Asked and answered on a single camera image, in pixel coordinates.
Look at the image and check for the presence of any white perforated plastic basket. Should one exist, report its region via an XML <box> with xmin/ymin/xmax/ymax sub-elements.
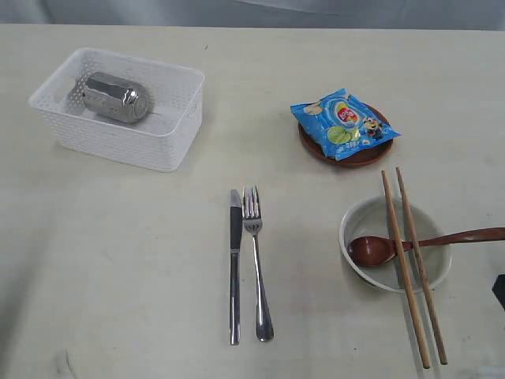
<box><xmin>28</xmin><ymin>47</ymin><xmax>205</xmax><ymax>172</ymax></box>

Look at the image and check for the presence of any brown wooden spoon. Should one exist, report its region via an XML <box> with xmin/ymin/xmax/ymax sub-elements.
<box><xmin>347</xmin><ymin>227</ymin><xmax>504</xmax><ymax>267</ymax></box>

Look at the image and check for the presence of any white ceramic bowl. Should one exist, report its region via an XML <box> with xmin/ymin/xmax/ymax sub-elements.
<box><xmin>338</xmin><ymin>196</ymin><xmax>452</xmax><ymax>294</ymax></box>

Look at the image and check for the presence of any silver table knife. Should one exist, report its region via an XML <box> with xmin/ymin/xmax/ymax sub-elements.
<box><xmin>229</xmin><ymin>189</ymin><xmax>242</xmax><ymax>346</ymax></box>

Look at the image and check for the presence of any wooden chopstick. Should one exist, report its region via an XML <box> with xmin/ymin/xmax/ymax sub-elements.
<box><xmin>395</xmin><ymin>167</ymin><xmax>448</xmax><ymax>365</ymax></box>
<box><xmin>381</xmin><ymin>171</ymin><xmax>431</xmax><ymax>369</ymax></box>

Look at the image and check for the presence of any silver metal fork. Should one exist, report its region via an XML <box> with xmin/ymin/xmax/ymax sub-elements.
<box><xmin>242</xmin><ymin>186</ymin><xmax>274</xmax><ymax>342</ymax></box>

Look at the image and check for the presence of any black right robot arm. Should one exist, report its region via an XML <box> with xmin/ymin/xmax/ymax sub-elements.
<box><xmin>492</xmin><ymin>273</ymin><xmax>505</xmax><ymax>309</ymax></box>

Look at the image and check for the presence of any brown wooden plate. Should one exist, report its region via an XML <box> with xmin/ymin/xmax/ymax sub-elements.
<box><xmin>296</xmin><ymin>104</ymin><xmax>393</xmax><ymax>167</ymax></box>

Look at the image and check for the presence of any blue chips bag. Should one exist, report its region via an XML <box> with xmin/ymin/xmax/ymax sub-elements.
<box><xmin>290</xmin><ymin>88</ymin><xmax>400</xmax><ymax>160</ymax></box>

